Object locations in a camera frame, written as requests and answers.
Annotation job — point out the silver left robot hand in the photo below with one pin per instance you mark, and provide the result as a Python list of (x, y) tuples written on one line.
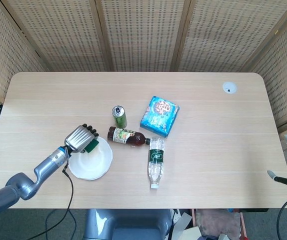
[(79, 137)]

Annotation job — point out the green yellow sponge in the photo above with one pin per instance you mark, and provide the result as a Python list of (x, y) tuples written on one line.
[(92, 146)]

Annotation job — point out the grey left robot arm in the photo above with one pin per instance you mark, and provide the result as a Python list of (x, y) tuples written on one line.
[(23, 185)]

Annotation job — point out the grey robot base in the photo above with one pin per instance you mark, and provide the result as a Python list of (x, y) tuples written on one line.
[(128, 225)]

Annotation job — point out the white round plate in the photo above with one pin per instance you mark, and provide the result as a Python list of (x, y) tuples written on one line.
[(93, 165)]

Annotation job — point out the green drink can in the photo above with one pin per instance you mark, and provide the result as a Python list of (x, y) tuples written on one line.
[(120, 118)]

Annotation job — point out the brown tea bottle with label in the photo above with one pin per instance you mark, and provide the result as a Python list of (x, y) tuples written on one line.
[(126, 136)]

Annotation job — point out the clear water bottle green label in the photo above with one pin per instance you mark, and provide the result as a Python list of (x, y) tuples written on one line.
[(156, 160)]

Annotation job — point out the blue cookie box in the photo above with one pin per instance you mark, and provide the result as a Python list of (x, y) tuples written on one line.
[(159, 117)]

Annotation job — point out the pink plastic bag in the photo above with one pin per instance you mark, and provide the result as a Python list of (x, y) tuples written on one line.
[(218, 222)]

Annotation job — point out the woven bamboo screen panel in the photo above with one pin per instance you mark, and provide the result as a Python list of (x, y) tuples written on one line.
[(3, 50), (58, 35), (283, 75), (228, 35), (143, 35)]

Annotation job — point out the white power strip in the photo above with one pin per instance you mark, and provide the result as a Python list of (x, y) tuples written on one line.
[(175, 215)]

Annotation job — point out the white cardboard piece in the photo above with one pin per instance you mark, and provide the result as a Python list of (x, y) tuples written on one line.
[(183, 221)]

